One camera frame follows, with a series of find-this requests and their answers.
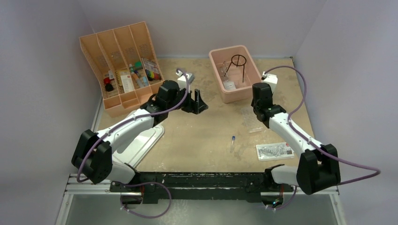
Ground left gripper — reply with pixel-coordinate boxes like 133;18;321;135
167;85;207;114

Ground white test tube rack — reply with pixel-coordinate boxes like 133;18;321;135
240;106;264;133

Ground blue capped test tube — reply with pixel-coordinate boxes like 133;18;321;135
230;136;236;153

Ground metal crucible tongs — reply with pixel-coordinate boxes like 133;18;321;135
220;61;229;81

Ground white plastic lid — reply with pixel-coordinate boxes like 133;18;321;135
113;125;165;168

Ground small white packet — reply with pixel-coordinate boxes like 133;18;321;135
222;80;236;91

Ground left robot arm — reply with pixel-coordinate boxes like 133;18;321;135
71;80;208;192

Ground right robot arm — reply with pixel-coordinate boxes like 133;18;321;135
251;82;341;195

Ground colourful markers set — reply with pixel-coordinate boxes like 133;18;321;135
145;69;161;81

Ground pink plastic bin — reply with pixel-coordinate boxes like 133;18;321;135
208;45;261;104

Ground white box in organizer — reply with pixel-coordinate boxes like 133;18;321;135
120;75;135;93

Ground black metal tripod stand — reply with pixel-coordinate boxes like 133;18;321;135
225;54;247;82

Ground white labelled package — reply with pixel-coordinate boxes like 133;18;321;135
256;142;295;161

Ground peach file organizer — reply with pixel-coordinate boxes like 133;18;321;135
79;22;164;117

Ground red black bottle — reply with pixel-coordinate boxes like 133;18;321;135
103;77;114;92

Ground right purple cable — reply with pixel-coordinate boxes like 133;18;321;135
261;66;381;212

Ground black mounting base rail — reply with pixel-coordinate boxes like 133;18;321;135
110;172;293;204

